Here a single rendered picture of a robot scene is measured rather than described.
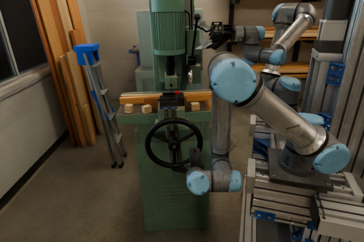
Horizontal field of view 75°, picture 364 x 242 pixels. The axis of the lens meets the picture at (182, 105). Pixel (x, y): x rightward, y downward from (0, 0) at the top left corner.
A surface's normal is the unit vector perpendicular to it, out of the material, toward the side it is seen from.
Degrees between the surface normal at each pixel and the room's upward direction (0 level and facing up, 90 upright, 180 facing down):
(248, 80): 86
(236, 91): 85
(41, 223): 1
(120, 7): 90
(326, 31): 90
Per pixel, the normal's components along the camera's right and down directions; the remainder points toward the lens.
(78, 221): -0.02, -0.92
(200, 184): 0.00, -0.10
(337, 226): -0.28, 0.38
